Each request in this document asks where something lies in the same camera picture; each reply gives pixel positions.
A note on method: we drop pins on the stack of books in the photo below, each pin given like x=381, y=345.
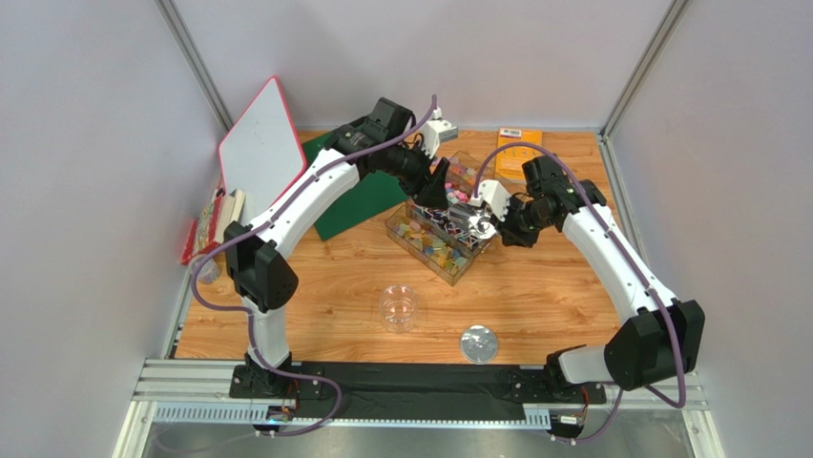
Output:
x=207, y=231

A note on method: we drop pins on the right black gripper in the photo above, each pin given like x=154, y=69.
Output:
x=503, y=224

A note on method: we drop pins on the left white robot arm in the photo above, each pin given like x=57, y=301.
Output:
x=388, y=141

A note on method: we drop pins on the clear plastic jar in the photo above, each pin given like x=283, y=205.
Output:
x=398, y=306

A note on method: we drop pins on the clear compartment candy box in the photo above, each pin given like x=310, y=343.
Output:
x=430, y=236

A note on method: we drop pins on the orange yellow book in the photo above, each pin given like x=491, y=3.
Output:
x=508, y=163

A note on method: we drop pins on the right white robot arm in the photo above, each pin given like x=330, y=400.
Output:
x=659, y=336

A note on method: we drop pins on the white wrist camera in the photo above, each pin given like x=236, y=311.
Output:
x=437, y=131
x=492, y=195

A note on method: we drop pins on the white board pink frame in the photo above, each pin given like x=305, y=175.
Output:
x=261, y=155

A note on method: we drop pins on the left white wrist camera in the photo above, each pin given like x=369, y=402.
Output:
x=437, y=131

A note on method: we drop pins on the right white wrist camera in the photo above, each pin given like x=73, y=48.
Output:
x=492, y=195

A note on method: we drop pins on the aluminium front rail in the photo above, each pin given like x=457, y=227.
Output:
x=190, y=391

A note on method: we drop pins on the silver metal scoop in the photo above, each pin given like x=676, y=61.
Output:
x=472, y=220

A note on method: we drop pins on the black base mat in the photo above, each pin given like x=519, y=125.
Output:
x=439, y=392

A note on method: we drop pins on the silver round jar lid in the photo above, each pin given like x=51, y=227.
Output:
x=478, y=344

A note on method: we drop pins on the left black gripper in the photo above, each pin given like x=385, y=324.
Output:
x=427, y=189

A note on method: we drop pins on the small clear plastic cup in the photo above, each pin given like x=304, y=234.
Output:
x=209, y=271

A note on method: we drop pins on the green cutting mat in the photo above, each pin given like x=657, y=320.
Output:
x=375, y=194

